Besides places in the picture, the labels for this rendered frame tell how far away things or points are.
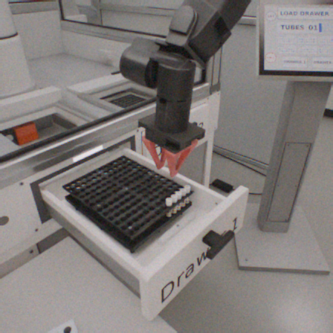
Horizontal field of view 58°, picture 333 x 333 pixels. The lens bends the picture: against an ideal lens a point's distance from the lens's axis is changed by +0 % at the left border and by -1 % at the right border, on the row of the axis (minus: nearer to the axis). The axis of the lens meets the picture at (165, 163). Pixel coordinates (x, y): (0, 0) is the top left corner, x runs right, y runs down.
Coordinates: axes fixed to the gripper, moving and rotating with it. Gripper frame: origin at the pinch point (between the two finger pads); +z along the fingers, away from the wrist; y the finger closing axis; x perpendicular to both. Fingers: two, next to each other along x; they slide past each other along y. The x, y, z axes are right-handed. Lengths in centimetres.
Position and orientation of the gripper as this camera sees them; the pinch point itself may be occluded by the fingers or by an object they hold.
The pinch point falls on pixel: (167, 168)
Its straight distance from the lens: 56.5
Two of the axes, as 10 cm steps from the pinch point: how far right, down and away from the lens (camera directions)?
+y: -7.5, -4.2, 5.1
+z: -0.7, 8.2, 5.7
